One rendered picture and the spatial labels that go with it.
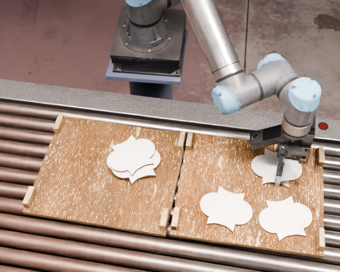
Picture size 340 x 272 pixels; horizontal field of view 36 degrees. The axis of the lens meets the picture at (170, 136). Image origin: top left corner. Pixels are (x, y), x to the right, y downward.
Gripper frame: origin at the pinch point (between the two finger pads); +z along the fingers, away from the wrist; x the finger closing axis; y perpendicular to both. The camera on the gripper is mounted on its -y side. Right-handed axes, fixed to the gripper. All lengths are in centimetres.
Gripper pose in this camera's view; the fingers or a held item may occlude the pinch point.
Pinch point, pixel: (276, 167)
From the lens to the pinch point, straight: 156.7
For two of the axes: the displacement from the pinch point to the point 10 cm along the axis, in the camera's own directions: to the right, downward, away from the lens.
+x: 1.6, -7.9, 5.9
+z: 0.2, 6.0, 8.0
